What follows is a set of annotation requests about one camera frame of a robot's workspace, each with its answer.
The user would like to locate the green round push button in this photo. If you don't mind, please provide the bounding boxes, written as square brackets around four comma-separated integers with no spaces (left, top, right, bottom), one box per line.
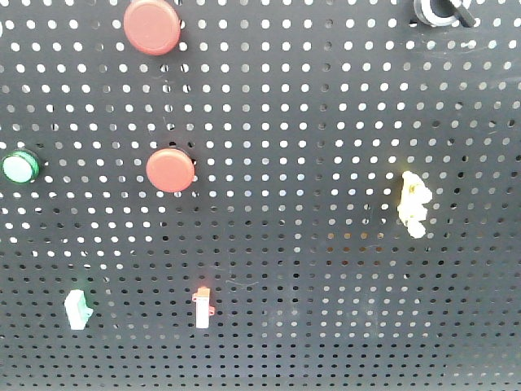
[1,149,41,184]

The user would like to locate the lower red mushroom button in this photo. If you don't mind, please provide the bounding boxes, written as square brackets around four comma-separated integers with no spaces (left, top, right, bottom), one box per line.
[146,148,195,193]

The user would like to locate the green-white rocker switch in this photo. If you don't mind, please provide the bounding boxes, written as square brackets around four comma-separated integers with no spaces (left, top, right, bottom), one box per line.
[64,289,94,331]

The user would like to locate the red mushroom button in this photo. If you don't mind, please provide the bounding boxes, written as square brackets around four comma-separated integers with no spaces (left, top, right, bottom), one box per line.
[123,0,181,55]
[146,148,195,193]

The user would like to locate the yellow lever switch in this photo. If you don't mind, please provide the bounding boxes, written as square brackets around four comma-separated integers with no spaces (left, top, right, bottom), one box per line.
[396,171,433,239]

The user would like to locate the black rotary selector switch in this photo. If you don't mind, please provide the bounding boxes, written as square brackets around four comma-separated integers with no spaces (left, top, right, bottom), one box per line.
[413,0,476,28]

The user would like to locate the red-white rocker switch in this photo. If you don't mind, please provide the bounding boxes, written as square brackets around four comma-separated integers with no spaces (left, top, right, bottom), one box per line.
[191,287,215,329]

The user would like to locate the upper red mushroom button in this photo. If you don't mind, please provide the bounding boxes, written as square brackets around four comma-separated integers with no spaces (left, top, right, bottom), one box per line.
[123,0,181,55]

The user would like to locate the black perforated pegboard panel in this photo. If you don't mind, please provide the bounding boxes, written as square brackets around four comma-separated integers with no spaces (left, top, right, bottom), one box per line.
[1,1,520,390]

